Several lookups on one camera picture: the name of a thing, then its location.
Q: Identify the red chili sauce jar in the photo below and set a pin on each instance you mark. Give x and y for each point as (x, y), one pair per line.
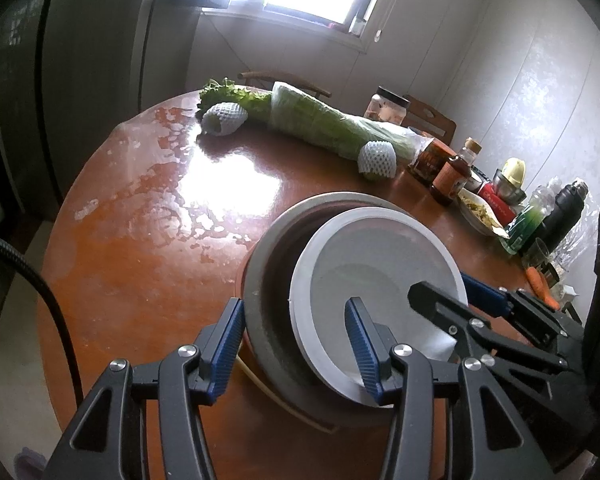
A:
(427, 162)

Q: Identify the orange carrot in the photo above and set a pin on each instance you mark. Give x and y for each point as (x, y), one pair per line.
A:
(537, 282)

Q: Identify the red box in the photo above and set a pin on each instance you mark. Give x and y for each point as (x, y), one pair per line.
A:
(500, 207)

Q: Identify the white dish with food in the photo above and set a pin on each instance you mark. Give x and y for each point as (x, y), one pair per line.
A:
(480, 212)

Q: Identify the black thermos flask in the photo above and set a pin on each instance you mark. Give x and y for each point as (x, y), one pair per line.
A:
(565, 210)

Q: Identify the glass jar with black lid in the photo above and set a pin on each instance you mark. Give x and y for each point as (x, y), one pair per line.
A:
(387, 110)

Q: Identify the yellow plastic juicer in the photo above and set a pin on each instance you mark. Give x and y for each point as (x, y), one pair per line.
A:
(512, 171)

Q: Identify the yellow shell-shaped plate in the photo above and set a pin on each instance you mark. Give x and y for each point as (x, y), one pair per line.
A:
(254, 379)

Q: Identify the large steel bowl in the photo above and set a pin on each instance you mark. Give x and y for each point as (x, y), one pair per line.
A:
(260, 330)

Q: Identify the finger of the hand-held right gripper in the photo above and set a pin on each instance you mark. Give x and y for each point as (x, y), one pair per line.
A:
(485, 294)
(440, 305)

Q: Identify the clear plastic cup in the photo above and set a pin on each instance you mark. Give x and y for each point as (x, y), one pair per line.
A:
(536, 252)

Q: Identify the clear crinkled plastic bag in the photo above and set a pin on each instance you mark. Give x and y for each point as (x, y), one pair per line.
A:
(580, 235)

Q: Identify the brown sauce bottle orange cap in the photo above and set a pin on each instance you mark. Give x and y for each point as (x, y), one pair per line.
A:
(447, 180)

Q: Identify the grey refrigerator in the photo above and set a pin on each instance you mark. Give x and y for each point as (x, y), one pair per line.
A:
(80, 60)

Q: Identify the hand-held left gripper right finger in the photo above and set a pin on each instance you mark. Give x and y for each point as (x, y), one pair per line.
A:
(360, 350)

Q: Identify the red white paper bowl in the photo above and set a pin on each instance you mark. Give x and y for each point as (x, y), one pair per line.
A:
(370, 260)

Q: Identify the wooden chair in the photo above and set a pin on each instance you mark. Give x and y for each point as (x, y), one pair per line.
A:
(432, 117)

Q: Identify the foam-net wrapped fruit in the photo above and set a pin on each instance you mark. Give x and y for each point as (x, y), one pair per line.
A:
(222, 117)
(377, 160)

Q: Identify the plastic-wrapped celery bunch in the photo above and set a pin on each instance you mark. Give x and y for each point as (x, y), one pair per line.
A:
(320, 120)

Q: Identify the small white box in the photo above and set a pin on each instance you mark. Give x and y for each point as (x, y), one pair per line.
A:
(570, 294)

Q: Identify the steel bowl under juicer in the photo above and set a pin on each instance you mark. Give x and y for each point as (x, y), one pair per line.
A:
(509, 194)

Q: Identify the green dish soap bottle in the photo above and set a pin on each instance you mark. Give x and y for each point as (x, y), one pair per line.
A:
(525, 230)

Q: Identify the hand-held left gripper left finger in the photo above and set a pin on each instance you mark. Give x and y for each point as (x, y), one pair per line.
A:
(227, 350)

